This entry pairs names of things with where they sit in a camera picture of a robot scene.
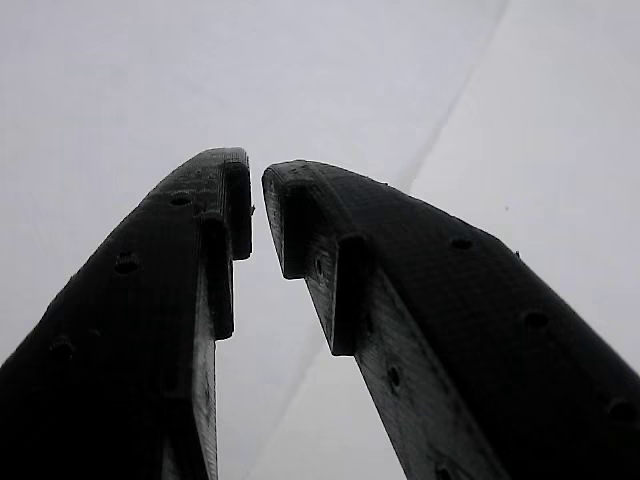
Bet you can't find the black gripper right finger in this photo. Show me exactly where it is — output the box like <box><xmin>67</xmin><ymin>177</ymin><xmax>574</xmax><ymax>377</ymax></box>
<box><xmin>261</xmin><ymin>158</ymin><xmax>640</xmax><ymax>480</ymax></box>

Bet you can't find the white paper sheet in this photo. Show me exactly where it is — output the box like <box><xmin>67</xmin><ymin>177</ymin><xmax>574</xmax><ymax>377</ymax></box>
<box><xmin>0</xmin><ymin>0</ymin><xmax>640</xmax><ymax>480</ymax></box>

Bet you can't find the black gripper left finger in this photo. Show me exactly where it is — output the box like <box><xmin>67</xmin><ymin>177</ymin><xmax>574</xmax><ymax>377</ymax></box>
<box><xmin>0</xmin><ymin>146</ymin><xmax>255</xmax><ymax>480</ymax></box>

